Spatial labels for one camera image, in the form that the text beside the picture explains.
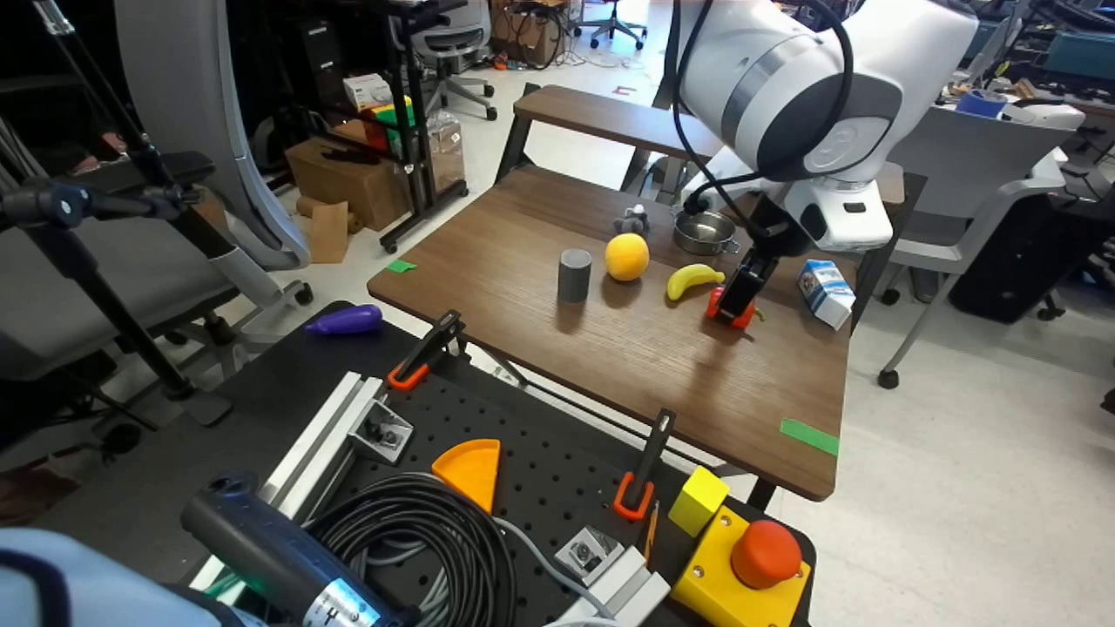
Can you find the orange wedge piece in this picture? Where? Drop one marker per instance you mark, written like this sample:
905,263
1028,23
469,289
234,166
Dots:
473,470

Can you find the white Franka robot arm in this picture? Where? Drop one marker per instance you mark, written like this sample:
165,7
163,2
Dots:
802,83

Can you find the black rolling office chair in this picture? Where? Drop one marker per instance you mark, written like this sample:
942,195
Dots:
454,45

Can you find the white blue carton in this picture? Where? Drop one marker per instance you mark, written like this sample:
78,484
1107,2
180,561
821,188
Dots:
828,295

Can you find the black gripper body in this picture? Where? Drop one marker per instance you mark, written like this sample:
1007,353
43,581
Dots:
776,230

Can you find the short aluminium rail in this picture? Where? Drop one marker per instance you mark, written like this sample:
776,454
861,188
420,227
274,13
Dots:
623,590

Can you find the yellow ball toy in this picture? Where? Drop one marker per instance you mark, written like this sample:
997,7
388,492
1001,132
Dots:
624,256

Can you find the black pegboard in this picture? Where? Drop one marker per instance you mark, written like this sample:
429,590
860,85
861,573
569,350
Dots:
546,446

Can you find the green tape piece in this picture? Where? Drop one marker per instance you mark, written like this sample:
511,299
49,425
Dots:
811,436
402,265

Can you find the long aluminium rail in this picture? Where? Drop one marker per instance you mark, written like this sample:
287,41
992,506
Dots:
327,440

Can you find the small cardboard box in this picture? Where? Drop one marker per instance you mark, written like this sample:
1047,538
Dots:
327,227

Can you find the black camera tripod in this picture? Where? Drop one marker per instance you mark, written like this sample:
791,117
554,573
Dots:
105,265

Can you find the blue black cylindrical tool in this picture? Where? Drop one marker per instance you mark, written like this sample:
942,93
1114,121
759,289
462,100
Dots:
281,557

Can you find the yellow box red button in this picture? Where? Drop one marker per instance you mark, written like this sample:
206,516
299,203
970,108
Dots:
745,573

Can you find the white square metal bracket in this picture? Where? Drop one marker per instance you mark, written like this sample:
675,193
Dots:
386,430
586,555

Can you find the yellow cube block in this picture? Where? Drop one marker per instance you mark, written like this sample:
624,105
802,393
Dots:
698,502

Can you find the yellow banana toy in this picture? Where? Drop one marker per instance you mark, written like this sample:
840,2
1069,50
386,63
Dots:
692,281

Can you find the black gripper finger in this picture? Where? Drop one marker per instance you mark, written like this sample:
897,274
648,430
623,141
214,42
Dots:
753,300
730,299

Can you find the wooden shelf bench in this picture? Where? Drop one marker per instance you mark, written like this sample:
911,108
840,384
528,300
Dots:
603,117

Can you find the grey padded chair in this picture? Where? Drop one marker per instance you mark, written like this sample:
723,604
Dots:
83,289

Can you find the purple eggplant toy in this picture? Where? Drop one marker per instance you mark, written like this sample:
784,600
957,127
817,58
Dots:
345,321

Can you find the silver metal pot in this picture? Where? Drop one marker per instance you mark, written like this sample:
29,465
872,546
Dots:
702,230

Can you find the large cardboard box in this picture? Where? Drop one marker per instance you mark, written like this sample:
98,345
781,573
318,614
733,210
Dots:
344,175

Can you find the light blue cover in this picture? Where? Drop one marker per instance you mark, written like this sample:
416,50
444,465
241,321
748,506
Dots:
71,581

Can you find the orange round toy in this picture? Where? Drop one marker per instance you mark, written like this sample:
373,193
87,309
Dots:
730,318

